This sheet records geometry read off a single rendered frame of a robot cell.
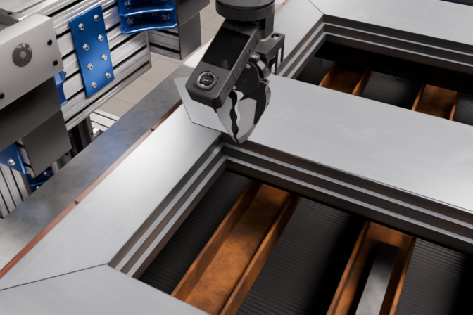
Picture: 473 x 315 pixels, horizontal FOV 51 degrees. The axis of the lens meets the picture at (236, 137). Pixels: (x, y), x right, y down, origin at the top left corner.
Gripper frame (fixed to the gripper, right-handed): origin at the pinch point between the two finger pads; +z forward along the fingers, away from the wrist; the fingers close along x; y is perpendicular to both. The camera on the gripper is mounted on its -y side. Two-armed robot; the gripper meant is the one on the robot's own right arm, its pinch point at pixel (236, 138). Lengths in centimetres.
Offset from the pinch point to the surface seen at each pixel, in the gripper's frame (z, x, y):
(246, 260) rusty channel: 19.5, -4.3, -5.0
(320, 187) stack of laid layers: 4.3, -13.0, 0.4
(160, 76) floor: 87, 105, 122
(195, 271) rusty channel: 16.3, 0.3, -12.3
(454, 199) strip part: 0.7, -29.5, 2.5
